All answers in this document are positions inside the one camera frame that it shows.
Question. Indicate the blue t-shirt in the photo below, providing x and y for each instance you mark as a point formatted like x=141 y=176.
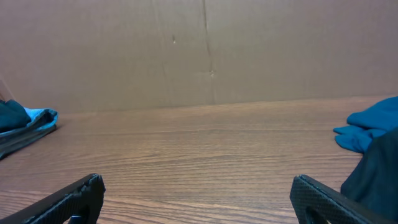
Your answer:
x=365 y=126

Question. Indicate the cardboard back panel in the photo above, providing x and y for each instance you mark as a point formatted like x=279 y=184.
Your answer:
x=76 y=56

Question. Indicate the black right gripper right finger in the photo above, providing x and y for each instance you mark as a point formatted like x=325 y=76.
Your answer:
x=316 y=203

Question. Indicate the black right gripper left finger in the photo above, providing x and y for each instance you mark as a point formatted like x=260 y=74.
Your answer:
x=79 y=202

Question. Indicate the black t-shirt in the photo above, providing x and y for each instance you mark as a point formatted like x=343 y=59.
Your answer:
x=373 y=183

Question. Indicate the folded dark navy garment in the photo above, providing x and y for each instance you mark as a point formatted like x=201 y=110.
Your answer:
x=13 y=116

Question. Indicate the folded light blue jeans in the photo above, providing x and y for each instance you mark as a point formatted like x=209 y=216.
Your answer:
x=43 y=122

